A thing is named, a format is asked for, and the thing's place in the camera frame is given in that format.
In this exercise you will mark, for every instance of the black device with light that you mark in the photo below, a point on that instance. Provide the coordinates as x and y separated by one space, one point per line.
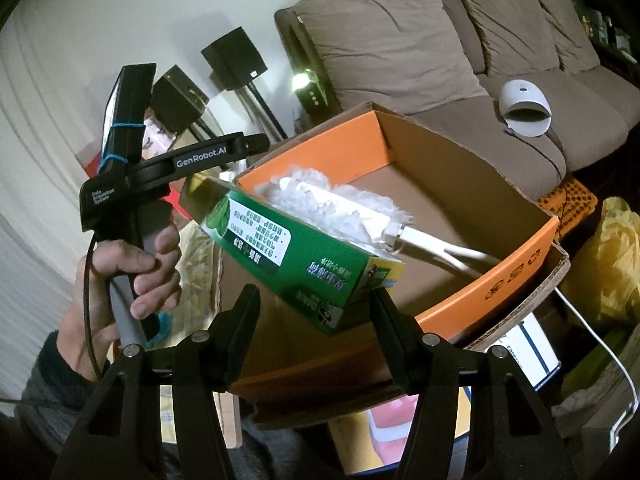
312 95

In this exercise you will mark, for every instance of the black speaker stand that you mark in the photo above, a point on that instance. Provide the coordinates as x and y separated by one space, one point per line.
205 130
267 112

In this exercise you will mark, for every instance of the white box blue stripe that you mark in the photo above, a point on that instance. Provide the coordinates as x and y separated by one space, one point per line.
530 355

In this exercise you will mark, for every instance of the person's left forearm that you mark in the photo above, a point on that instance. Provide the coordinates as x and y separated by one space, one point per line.
50 395

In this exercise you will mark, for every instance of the orange cardboard box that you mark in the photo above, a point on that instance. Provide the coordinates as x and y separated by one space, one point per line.
450 200

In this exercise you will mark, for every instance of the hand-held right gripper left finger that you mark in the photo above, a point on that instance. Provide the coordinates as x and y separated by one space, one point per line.
235 340

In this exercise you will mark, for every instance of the dark cluttered shelf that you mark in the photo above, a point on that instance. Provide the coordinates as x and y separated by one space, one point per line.
610 15

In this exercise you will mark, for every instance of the black speaker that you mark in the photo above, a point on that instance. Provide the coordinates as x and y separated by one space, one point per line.
232 57
177 97

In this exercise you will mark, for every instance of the large brown cushion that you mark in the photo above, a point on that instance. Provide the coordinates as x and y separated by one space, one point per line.
390 45

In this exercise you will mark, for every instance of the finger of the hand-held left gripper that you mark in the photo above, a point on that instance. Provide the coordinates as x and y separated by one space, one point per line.
256 143

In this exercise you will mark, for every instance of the white curtain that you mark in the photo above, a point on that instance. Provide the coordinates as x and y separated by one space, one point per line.
30 160

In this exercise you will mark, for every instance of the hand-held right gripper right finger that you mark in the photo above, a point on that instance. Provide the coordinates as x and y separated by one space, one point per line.
400 345

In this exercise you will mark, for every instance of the pink printed box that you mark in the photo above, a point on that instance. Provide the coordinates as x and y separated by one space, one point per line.
395 432

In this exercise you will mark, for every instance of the brown sofa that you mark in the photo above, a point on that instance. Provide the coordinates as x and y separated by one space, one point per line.
575 110

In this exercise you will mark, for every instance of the green yellow toothpaste box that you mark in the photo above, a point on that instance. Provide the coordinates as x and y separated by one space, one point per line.
280 245

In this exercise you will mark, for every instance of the yellow plaid tablecloth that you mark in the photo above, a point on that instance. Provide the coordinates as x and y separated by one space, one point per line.
200 260

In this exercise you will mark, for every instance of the white fluffy duster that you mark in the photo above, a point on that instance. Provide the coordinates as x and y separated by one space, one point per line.
325 200

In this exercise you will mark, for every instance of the white dome nail lamp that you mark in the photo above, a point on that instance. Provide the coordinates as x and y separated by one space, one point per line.
522 97

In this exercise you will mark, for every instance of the yellow plastic bag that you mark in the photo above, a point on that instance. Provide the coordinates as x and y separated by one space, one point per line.
610 260

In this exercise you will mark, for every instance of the person's left hand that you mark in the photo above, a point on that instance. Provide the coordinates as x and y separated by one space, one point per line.
95 285

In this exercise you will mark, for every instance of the orange plastic crate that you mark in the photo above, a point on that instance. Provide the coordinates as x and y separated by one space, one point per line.
570 200

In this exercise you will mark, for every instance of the small brown cushion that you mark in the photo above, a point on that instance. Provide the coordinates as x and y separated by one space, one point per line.
570 30

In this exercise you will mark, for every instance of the medium brown cushion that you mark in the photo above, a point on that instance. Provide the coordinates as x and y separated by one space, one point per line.
505 20

